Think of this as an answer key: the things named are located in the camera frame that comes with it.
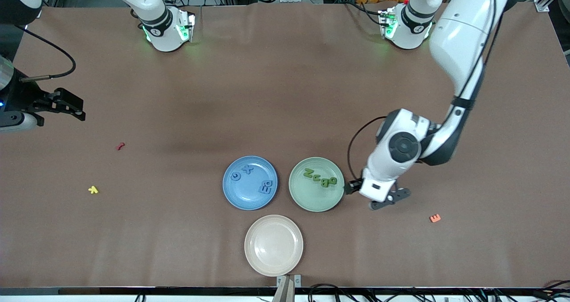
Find green plate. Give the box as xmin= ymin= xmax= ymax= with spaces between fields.
xmin=288 ymin=157 xmax=345 ymax=212

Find beige plate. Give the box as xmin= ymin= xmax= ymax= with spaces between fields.
xmin=244 ymin=214 xmax=304 ymax=277

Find blue plate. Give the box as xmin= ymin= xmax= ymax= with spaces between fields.
xmin=222 ymin=155 xmax=278 ymax=211

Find brown table cover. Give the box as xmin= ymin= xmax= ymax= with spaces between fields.
xmin=0 ymin=2 xmax=570 ymax=289

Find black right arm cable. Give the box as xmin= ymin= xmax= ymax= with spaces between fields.
xmin=16 ymin=26 xmax=77 ymax=82

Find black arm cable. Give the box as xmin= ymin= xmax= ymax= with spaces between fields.
xmin=347 ymin=0 xmax=506 ymax=182
xmin=16 ymin=26 xmax=77 ymax=82

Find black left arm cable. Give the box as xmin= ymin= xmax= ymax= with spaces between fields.
xmin=347 ymin=0 xmax=506 ymax=182

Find black cable loop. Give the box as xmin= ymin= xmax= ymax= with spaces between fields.
xmin=307 ymin=284 xmax=357 ymax=302

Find metal bracket with screws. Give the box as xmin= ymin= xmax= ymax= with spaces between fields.
xmin=277 ymin=274 xmax=302 ymax=302

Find black cable bundle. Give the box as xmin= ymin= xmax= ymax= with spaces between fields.
xmin=530 ymin=280 xmax=570 ymax=301

